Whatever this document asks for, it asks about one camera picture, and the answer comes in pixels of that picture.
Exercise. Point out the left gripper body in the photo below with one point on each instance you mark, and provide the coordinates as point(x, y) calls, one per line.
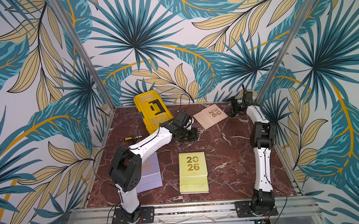
point(188, 135)

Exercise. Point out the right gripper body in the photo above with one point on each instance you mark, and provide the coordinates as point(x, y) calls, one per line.
point(235, 104)

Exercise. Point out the pink calendar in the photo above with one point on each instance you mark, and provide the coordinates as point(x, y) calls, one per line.
point(210, 116)

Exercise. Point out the green calendar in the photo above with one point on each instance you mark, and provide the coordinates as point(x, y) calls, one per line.
point(193, 173)

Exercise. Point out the purple calendar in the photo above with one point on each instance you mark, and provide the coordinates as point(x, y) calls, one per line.
point(151, 177)

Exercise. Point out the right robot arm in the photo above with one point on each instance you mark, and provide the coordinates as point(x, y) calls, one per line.
point(262, 140)

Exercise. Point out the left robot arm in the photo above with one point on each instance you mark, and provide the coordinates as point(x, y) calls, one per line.
point(125, 169)

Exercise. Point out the yellow plastic toolbox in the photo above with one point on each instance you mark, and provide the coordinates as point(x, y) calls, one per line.
point(152, 110)

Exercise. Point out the yellow black screwdriver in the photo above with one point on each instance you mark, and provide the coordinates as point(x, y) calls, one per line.
point(133, 138)

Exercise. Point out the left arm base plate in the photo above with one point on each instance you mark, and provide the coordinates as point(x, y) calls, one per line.
point(144, 215)

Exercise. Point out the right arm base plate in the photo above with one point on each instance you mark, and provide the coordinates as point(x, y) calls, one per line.
point(246, 209)

